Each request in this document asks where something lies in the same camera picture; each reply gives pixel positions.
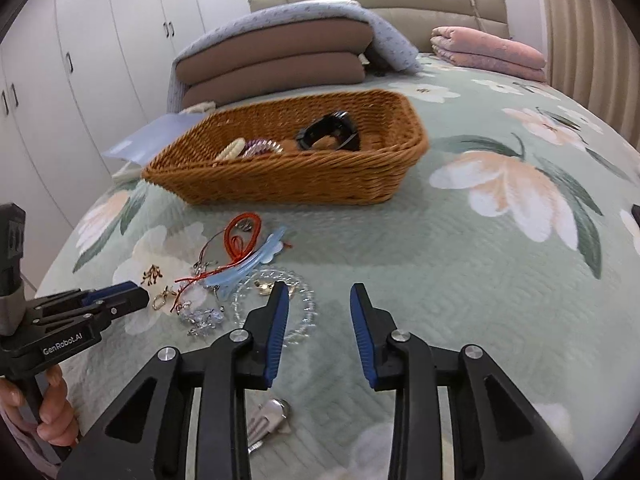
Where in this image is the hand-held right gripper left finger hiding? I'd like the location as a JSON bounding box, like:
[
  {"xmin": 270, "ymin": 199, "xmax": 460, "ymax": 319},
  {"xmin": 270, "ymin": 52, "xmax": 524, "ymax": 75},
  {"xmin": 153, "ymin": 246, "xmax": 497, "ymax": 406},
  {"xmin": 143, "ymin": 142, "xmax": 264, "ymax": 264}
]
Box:
[{"xmin": 57, "ymin": 281, "xmax": 291, "ymax": 480}]

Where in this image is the beige curtain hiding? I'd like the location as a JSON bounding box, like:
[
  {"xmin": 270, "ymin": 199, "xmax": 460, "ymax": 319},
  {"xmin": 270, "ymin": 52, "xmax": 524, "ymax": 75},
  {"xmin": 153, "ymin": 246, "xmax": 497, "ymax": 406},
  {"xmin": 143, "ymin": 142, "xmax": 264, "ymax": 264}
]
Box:
[{"xmin": 537, "ymin": 0, "xmax": 640, "ymax": 147}]

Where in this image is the cream hair clip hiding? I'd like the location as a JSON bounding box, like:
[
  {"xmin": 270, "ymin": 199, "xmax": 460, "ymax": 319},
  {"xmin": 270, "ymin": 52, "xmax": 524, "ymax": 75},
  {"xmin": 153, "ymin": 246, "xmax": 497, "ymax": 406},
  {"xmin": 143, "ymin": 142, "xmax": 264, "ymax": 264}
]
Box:
[{"xmin": 215, "ymin": 138, "xmax": 247, "ymax": 162}]

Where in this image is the brown wicker basket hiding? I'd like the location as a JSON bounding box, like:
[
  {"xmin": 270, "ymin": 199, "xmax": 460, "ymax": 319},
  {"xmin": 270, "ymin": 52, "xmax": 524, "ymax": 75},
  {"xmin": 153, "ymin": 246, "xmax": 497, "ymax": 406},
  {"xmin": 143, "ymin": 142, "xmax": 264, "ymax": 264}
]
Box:
[{"xmin": 141, "ymin": 89, "xmax": 431, "ymax": 206}]

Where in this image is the light blue dotted blanket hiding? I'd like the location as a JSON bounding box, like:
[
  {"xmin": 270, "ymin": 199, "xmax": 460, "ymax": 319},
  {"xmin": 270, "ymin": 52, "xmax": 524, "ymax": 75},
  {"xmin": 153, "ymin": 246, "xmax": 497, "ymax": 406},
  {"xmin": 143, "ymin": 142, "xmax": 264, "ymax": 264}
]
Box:
[{"xmin": 164, "ymin": 0, "xmax": 425, "ymax": 114}]

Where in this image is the light blue hair clip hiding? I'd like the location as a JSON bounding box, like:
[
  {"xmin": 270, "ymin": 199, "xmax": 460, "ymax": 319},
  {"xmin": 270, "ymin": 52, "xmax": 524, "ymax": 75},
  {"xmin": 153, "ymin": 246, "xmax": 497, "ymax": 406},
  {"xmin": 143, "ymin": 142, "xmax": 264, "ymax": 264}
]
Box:
[{"xmin": 202, "ymin": 226, "xmax": 292, "ymax": 289}]

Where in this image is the thin red string bracelet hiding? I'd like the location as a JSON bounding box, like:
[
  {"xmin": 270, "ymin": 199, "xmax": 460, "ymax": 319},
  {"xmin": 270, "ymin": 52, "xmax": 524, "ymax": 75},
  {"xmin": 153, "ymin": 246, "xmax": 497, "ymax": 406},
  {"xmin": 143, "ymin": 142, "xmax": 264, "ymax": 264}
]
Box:
[{"xmin": 174, "ymin": 234, "xmax": 237, "ymax": 313}]

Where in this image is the folded pink quilt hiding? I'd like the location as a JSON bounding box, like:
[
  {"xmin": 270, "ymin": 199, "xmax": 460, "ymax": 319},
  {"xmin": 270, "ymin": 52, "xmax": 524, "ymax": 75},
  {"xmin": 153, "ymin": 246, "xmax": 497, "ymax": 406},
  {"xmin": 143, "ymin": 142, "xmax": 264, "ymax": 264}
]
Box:
[{"xmin": 430, "ymin": 25, "xmax": 547, "ymax": 84}]

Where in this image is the purple spiral hair tie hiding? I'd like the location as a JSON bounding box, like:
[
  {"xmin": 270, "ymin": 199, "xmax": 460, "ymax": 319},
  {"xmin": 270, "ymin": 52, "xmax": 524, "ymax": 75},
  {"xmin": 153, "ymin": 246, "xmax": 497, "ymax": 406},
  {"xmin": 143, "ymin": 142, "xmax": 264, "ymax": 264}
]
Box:
[{"xmin": 243, "ymin": 138, "xmax": 284, "ymax": 159}]

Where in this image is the clear bead bracelet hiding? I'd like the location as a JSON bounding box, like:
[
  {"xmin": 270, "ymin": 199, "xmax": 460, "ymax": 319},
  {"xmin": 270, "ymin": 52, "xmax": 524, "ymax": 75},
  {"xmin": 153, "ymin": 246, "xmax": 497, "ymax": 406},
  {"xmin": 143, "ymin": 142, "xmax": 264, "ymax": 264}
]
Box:
[{"xmin": 230, "ymin": 268, "xmax": 317, "ymax": 347}]

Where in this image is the green floral bedspread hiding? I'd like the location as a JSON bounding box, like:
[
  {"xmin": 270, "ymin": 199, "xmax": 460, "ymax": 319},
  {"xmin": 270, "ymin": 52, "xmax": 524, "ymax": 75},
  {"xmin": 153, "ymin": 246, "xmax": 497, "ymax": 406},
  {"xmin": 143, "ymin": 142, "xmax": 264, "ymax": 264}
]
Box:
[{"xmin": 36, "ymin": 52, "xmax": 640, "ymax": 480}]

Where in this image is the brown pillow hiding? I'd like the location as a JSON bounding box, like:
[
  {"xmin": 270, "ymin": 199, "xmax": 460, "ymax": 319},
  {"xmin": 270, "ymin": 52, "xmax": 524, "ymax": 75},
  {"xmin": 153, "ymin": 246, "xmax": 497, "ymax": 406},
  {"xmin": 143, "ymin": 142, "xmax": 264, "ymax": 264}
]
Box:
[
  {"xmin": 174, "ymin": 20, "xmax": 375, "ymax": 86},
  {"xmin": 183, "ymin": 52, "xmax": 367, "ymax": 109}
]

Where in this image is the beige padded headboard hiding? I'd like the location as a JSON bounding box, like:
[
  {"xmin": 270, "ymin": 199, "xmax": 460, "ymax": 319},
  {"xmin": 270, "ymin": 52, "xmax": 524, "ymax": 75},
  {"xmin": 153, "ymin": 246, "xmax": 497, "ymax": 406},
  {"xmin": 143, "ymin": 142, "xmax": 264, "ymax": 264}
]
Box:
[{"xmin": 248, "ymin": 0, "xmax": 511, "ymax": 57}]

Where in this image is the silver snap hair clip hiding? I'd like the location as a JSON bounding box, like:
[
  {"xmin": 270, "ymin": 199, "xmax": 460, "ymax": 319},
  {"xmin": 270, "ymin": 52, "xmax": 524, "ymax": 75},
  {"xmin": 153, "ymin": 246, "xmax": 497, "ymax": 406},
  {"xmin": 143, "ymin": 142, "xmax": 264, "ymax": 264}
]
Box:
[{"xmin": 244, "ymin": 398, "xmax": 292, "ymax": 454}]

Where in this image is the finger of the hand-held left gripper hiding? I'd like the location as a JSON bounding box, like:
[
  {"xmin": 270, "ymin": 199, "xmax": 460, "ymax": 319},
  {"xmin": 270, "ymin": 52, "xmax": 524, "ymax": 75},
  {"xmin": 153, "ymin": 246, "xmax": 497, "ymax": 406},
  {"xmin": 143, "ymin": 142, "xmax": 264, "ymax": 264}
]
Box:
[
  {"xmin": 80, "ymin": 281, "xmax": 143, "ymax": 307},
  {"xmin": 75, "ymin": 287, "xmax": 151, "ymax": 331}
]

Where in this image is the white wardrobe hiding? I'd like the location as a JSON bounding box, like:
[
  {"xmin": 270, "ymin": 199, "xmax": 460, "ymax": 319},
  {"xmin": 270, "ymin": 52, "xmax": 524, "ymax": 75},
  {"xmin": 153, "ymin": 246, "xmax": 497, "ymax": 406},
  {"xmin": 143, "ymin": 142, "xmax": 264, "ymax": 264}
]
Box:
[{"xmin": 0, "ymin": 0, "xmax": 207, "ymax": 288}]

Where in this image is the person's left hand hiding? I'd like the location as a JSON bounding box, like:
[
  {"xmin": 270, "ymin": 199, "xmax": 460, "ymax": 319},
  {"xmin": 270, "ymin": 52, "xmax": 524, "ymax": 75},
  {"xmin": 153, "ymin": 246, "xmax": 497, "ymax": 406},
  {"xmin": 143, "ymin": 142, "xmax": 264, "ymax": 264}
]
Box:
[{"xmin": 0, "ymin": 364, "xmax": 80, "ymax": 447}]

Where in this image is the thick red cord bracelet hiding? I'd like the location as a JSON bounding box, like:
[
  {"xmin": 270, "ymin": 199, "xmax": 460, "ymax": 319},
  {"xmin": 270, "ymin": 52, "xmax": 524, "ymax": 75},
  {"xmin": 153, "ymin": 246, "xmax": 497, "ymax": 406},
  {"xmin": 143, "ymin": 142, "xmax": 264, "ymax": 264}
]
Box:
[{"xmin": 223, "ymin": 212, "xmax": 264, "ymax": 267}]

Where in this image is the black hair claw clip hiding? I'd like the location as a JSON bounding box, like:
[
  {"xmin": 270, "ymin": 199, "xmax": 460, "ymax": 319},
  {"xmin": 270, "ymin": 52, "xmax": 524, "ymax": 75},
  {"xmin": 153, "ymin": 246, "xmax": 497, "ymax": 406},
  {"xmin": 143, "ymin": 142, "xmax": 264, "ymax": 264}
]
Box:
[{"xmin": 295, "ymin": 112, "xmax": 361, "ymax": 152}]

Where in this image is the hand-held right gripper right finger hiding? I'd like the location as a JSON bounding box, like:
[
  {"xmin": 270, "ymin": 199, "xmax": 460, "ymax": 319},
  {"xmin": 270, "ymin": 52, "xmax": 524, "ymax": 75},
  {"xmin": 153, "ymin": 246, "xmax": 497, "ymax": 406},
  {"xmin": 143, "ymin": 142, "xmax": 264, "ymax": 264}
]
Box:
[{"xmin": 349, "ymin": 283, "xmax": 584, "ymax": 480}]

